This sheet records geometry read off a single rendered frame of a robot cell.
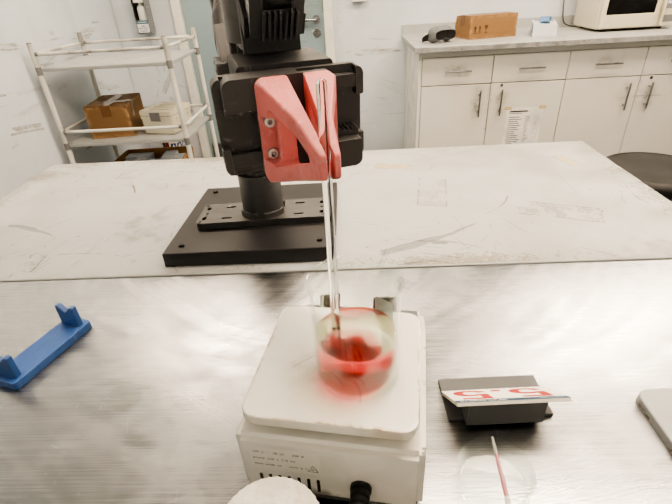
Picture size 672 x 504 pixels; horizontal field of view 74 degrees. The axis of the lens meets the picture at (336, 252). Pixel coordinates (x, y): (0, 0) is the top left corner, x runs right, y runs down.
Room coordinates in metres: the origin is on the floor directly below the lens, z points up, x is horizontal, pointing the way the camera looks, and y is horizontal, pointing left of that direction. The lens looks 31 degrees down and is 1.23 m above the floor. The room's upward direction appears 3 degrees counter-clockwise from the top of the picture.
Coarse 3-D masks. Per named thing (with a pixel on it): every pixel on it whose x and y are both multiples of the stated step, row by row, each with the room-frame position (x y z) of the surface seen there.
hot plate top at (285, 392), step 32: (288, 320) 0.29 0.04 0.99; (416, 320) 0.28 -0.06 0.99; (288, 352) 0.26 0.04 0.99; (416, 352) 0.25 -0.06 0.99; (256, 384) 0.23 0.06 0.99; (288, 384) 0.22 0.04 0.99; (320, 384) 0.22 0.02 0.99; (416, 384) 0.22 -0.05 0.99; (256, 416) 0.20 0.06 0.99; (288, 416) 0.20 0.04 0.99; (320, 416) 0.20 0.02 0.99; (352, 416) 0.19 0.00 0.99; (384, 416) 0.19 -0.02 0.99; (416, 416) 0.19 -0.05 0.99
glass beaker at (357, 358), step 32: (352, 256) 0.26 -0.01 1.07; (320, 288) 0.25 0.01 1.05; (352, 288) 0.26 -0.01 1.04; (384, 288) 0.25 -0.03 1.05; (320, 320) 0.21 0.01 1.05; (352, 320) 0.20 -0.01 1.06; (384, 320) 0.21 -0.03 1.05; (320, 352) 0.22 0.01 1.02; (352, 352) 0.20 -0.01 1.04; (384, 352) 0.21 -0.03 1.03; (352, 384) 0.20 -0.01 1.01; (384, 384) 0.21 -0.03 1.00
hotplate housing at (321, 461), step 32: (256, 448) 0.19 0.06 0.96; (288, 448) 0.19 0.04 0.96; (320, 448) 0.19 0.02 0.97; (352, 448) 0.19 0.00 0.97; (384, 448) 0.18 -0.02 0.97; (416, 448) 0.18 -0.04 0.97; (256, 480) 0.20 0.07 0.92; (320, 480) 0.19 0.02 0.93; (352, 480) 0.18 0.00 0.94; (384, 480) 0.18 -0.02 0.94; (416, 480) 0.17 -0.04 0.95
